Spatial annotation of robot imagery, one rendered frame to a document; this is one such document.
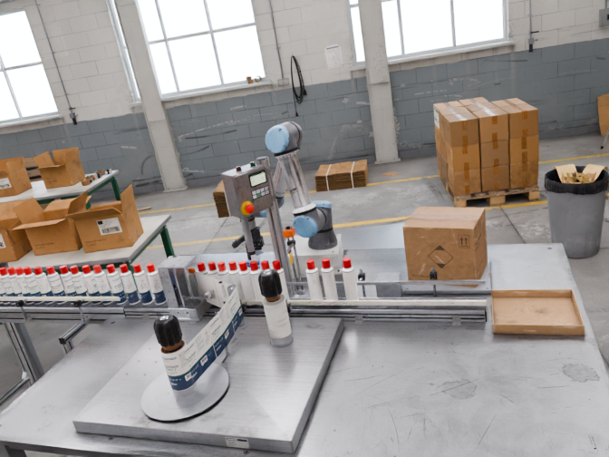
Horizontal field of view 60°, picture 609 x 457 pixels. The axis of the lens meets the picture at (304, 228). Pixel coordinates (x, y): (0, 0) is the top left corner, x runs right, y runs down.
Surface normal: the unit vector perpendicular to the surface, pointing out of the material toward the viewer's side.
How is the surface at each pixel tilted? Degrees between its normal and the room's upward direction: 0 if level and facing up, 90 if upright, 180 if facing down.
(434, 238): 90
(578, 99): 90
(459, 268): 90
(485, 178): 90
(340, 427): 0
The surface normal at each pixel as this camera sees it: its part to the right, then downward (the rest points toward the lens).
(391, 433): -0.17, -0.92
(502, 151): 0.04, 0.29
